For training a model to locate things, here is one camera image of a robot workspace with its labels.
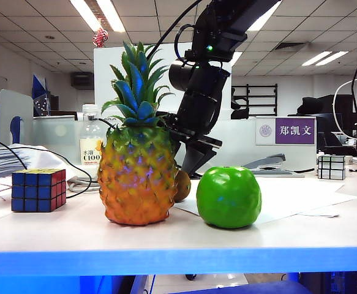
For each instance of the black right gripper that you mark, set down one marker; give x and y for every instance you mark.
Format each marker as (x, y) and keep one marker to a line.
(193, 136)

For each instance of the grey stapler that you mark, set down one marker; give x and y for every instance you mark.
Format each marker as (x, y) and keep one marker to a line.
(267, 160)

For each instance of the black background monitor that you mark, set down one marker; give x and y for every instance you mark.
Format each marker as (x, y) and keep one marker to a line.
(328, 144)

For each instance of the orange plastic pineapple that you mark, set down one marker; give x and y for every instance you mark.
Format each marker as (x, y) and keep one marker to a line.
(135, 183)

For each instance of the purple and white name plate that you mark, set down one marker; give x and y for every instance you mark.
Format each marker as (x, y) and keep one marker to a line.
(294, 131)

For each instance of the white AOC monitor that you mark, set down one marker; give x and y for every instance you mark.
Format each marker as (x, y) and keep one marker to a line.
(103, 79)

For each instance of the red Chinese knot ornament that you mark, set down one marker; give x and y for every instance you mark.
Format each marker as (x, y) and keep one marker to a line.
(100, 37)

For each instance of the white paper sheet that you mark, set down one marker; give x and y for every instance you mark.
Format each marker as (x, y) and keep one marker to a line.
(322, 214)
(288, 193)

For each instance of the black shelf rack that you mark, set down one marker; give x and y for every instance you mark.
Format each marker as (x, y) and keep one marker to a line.
(275, 101)

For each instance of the fluorescent ceiling light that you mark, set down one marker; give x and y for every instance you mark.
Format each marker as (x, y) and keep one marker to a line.
(236, 58)
(86, 15)
(262, 21)
(316, 58)

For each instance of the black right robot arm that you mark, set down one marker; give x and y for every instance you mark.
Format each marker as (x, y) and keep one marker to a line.
(202, 107)

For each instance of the clear drink bottle orange label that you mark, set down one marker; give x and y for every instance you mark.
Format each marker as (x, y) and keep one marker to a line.
(89, 153)

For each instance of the coloured Rubik's cube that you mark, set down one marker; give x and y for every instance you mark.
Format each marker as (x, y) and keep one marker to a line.
(37, 193)

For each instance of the frosted glass desk partition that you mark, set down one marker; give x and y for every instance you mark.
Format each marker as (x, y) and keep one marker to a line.
(233, 144)

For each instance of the green apple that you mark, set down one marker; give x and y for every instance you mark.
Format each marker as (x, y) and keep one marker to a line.
(227, 199)

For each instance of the silver mirror cube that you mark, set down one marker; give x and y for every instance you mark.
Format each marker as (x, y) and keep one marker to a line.
(331, 167)

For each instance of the brown kiwi fruit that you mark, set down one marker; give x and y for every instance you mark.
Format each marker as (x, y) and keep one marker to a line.
(182, 186)

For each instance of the frosted tall partition panel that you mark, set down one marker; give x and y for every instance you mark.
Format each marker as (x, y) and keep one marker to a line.
(16, 104)

